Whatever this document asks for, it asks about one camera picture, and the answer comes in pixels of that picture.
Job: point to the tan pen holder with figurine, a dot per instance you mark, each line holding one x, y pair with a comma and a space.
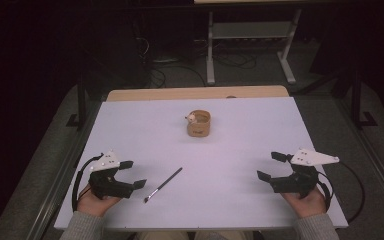
198, 126

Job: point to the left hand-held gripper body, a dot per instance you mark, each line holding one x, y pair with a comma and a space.
108, 186

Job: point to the grey metal stand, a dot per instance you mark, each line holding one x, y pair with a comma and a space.
251, 30

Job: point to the black metal stand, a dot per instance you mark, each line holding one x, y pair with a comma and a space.
357, 100
81, 106

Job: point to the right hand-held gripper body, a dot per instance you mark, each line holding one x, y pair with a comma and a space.
298, 181

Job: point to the person's right hand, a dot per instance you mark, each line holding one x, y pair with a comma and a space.
305, 205

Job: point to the black pen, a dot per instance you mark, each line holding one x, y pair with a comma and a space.
162, 185

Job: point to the person's left hand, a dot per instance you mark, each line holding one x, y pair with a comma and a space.
95, 205

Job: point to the white table board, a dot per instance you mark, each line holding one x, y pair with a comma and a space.
206, 160

